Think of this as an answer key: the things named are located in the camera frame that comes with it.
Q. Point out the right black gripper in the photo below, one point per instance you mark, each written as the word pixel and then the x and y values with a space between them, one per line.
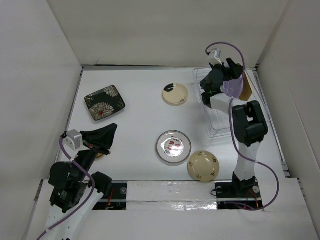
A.
pixel 236 71

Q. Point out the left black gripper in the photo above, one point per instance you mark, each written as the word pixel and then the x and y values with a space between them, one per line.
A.
pixel 100 138

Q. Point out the small yellow patterned plate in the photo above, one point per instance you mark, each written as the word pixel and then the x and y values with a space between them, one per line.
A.
pixel 99 156

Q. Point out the lilac round plate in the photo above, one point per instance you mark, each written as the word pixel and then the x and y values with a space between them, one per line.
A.
pixel 234 87

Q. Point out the woven bamboo tray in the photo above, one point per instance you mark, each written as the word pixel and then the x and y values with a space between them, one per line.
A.
pixel 247 91

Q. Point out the black floral rectangular plate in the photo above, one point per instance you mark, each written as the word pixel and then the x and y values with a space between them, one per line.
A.
pixel 104 103

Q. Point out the cream plate with black patch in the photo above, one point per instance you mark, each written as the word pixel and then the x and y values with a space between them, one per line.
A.
pixel 175 94

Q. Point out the white plate with red characters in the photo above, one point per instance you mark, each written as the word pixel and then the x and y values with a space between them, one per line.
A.
pixel 173 147

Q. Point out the cream plate with small flowers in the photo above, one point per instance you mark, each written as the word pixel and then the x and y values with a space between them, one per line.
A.
pixel 203 166

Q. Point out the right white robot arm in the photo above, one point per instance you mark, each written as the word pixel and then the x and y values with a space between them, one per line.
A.
pixel 248 128

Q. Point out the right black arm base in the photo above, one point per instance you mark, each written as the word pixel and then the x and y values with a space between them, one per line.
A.
pixel 228 199

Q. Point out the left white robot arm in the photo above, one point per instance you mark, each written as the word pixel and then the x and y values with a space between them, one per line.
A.
pixel 75 190

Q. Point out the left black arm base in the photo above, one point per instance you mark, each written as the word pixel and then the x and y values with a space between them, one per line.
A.
pixel 116 200

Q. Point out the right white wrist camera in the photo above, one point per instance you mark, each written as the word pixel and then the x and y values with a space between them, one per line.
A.
pixel 214 56

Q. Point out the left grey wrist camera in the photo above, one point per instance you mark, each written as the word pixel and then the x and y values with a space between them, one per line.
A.
pixel 73 139

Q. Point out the white wire dish rack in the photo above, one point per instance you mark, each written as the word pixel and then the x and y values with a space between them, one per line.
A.
pixel 217 122

